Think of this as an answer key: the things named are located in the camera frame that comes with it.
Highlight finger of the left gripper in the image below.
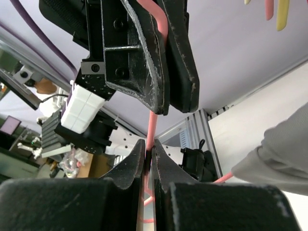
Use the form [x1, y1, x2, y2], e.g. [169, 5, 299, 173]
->
[158, 0, 199, 113]

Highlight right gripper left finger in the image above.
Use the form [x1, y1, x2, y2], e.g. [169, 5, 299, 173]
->
[0, 140, 145, 231]

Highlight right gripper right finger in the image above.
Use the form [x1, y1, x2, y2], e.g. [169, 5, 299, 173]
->
[151, 141, 300, 231]

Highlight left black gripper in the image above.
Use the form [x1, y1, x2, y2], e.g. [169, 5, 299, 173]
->
[39, 0, 168, 109]

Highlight pink wire hanger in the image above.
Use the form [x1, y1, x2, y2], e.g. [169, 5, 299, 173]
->
[137, 0, 227, 231]

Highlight grey trousers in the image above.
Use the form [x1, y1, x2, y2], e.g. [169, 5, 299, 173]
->
[231, 104, 308, 195]

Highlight pink plastic hanger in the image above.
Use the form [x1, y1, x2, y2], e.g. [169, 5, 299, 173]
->
[264, 0, 274, 21]

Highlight yellow plastic hanger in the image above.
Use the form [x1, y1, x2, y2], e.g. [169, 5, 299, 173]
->
[276, 0, 290, 31]

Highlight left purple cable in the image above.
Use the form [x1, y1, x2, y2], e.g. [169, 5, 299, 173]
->
[0, 0, 77, 77]

